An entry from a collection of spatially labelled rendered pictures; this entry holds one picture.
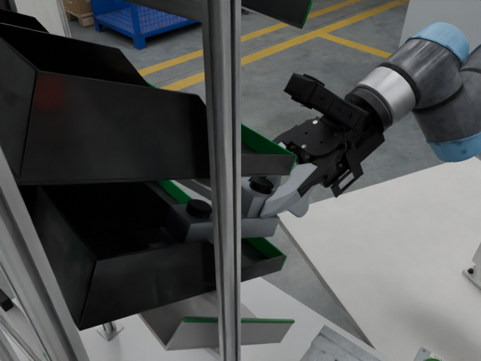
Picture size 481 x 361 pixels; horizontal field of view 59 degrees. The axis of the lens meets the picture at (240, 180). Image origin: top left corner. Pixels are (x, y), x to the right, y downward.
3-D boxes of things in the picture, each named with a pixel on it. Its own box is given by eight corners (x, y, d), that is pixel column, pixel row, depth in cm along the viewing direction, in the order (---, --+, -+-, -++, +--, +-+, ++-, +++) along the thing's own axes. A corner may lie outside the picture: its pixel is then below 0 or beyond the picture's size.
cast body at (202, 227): (194, 241, 56) (210, 194, 53) (214, 261, 53) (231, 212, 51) (137, 249, 50) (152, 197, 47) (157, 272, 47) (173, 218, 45)
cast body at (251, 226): (255, 219, 59) (271, 174, 57) (273, 237, 56) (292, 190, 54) (204, 220, 54) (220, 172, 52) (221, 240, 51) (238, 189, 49)
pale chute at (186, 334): (230, 293, 78) (243, 273, 78) (280, 343, 70) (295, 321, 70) (110, 280, 56) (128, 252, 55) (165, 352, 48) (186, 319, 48)
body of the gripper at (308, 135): (333, 203, 57) (397, 145, 58) (315, 162, 51) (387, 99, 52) (298, 176, 62) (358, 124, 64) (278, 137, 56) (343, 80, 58)
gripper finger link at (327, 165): (311, 202, 51) (352, 150, 53) (307, 195, 50) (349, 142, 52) (282, 189, 54) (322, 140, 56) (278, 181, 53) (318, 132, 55)
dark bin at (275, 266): (220, 219, 65) (235, 176, 62) (280, 271, 57) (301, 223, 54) (25, 246, 44) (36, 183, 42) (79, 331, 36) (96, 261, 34)
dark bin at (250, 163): (216, 128, 55) (234, 73, 52) (289, 175, 47) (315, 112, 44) (-37, 109, 34) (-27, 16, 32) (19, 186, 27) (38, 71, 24)
